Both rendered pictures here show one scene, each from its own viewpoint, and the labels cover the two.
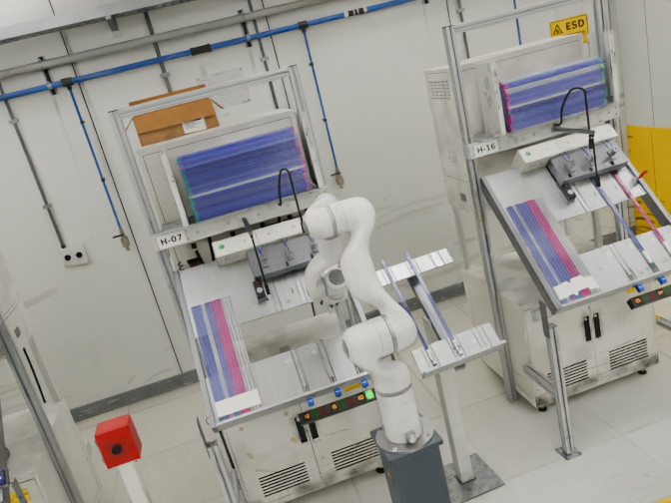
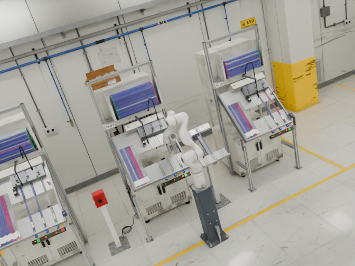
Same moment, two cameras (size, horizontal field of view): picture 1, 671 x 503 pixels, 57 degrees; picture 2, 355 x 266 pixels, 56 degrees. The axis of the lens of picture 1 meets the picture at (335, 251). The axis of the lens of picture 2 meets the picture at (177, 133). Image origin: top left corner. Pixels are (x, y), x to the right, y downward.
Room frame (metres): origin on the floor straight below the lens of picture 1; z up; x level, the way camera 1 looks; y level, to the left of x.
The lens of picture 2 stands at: (-1.21, 0.35, 2.63)
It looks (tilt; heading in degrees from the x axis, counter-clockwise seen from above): 24 degrees down; 353
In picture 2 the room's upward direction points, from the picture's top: 15 degrees counter-clockwise
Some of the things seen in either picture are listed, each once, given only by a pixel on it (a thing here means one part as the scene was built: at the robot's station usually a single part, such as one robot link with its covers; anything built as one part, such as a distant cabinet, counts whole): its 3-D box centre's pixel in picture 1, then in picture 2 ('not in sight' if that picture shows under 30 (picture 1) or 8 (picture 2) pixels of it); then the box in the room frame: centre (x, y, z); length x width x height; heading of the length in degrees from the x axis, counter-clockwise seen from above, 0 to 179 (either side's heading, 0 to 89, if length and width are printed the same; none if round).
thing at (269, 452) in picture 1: (298, 407); (155, 183); (2.70, 0.37, 0.31); 0.70 x 0.65 x 0.62; 100
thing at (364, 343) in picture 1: (375, 356); (191, 161); (1.70, -0.04, 1.00); 0.19 x 0.12 x 0.24; 102
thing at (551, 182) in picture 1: (570, 269); (251, 125); (2.77, -1.10, 0.65); 1.01 x 0.73 x 1.29; 10
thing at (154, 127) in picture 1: (197, 109); (112, 75); (2.87, 0.45, 1.82); 0.68 x 0.30 x 0.20; 100
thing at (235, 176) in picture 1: (244, 173); (134, 100); (2.59, 0.29, 1.52); 0.51 x 0.13 x 0.27; 100
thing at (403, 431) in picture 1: (398, 410); (198, 178); (1.71, -0.07, 0.79); 0.19 x 0.19 x 0.18
